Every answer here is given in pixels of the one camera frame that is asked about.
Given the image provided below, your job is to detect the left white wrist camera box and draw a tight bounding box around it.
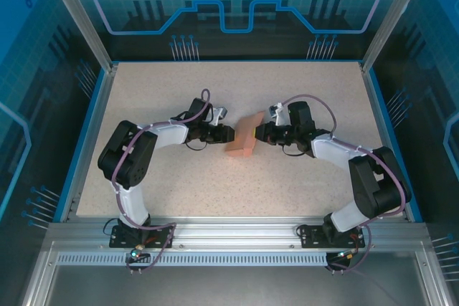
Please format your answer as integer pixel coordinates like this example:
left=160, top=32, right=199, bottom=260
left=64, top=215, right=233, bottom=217
left=211, top=106, right=230, bottom=126

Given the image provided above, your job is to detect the left cable connector green light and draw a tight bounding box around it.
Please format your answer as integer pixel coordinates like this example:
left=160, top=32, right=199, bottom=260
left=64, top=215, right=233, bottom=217
left=129, top=244, right=150, bottom=262

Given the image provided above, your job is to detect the orange paper box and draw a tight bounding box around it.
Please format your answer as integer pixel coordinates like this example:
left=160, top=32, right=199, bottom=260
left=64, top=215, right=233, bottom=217
left=224, top=111, right=265, bottom=159

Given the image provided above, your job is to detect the right aluminium table side rail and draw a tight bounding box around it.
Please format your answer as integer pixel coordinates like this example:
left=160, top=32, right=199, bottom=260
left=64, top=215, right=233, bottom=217
left=359, top=62, right=412, bottom=221

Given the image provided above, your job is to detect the grey metal sheet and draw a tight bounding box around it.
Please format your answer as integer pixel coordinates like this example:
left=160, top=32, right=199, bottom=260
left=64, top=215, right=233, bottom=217
left=46, top=266, right=427, bottom=306

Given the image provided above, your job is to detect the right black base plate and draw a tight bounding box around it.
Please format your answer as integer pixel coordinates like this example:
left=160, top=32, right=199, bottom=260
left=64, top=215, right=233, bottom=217
left=296, top=224, right=366, bottom=249

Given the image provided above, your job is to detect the left aluminium table side rail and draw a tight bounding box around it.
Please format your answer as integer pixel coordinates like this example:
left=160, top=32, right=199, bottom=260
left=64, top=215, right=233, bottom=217
left=59, top=64, right=119, bottom=223

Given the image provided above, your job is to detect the left aluminium frame post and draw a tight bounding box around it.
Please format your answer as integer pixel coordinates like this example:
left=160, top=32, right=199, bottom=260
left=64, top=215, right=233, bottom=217
left=39, top=0, right=119, bottom=74

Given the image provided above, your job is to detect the slotted grey cable duct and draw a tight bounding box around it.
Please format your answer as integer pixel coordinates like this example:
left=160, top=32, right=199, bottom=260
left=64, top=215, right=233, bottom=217
left=56, top=252, right=329, bottom=267

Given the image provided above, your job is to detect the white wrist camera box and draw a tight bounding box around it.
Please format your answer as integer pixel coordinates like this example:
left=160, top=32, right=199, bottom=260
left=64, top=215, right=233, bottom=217
left=268, top=102, right=290, bottom=126
left=211, top=106, right=230, bottom=126

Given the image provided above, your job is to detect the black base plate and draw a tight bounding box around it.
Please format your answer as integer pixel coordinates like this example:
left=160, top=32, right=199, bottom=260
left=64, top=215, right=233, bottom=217
left=109, top=224, right=176, bottom=249
left=296, top=224, right=366, bottom=249

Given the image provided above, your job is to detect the right aluminium frame post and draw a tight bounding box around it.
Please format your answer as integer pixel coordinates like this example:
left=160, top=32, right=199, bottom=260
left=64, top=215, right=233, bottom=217
left=359, top=0, right=433, bottom=74

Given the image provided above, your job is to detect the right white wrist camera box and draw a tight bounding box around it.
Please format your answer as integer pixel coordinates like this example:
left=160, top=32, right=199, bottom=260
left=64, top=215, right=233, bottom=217
left=268, top=102, right=290, bottom=126

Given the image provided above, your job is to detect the right cable connector green light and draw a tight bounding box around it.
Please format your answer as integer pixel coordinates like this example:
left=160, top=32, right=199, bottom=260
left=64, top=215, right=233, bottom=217
left=335, top=248, right=361, bottom=262

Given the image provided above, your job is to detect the aluminium frame post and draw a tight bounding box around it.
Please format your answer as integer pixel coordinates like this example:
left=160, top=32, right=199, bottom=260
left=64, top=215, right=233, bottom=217
left=359, top=0, right=433, bottom=74
left=39, top=0, right=119, bottom=74

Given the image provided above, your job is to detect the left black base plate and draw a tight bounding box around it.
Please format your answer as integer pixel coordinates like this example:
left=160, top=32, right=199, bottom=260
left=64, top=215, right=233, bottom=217
left=109, top=224, right=176, bottom=249

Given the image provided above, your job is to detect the aluminium table side rail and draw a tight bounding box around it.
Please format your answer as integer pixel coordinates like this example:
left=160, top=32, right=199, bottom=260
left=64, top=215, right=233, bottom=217
left=359, top=62, right=412, bottom=221
left=59, top=64, right=119, bottom=223

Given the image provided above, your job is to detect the cable connector green light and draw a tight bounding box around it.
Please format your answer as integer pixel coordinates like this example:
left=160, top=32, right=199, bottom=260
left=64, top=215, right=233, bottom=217
left=129, top=244, right=150, bottom=262
left=335, top=248, right=361, bottom=262

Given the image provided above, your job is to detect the aluminium mounting rail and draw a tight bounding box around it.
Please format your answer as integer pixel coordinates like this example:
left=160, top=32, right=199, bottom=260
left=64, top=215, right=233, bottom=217
left=46, top=216, right=431, bottom=253

